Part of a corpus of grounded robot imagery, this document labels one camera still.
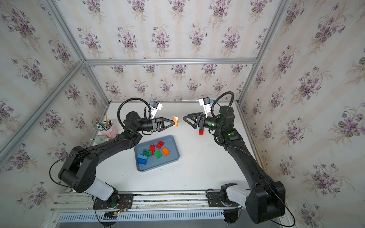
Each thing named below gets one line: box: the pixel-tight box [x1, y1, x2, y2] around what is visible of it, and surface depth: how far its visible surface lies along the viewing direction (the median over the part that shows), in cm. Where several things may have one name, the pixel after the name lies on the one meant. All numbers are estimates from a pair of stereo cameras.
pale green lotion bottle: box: [94, 134, 111, 145], surface depth 90 cm
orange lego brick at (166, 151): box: [161, 147, 171, 157], surface depth 92 cm
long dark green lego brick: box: [142, 149, 153, 157], surface depth 89 cm
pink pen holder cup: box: [100, 123, 119, 139], surface depth 93 cm
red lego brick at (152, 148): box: [149, 144, 156, 156], surface depth 95 cm
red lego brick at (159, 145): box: [155, 140, 164, 150], surface depth 95 cm
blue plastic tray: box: [134, 135, 180, 173], surface depth 91 cm
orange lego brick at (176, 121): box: [173, 115, 180, 127], surface depth 69 cm
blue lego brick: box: [136, 153, 148, 165], surface depth 88 cm
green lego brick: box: [153, 149, 163, 160], surface depth 90 cm
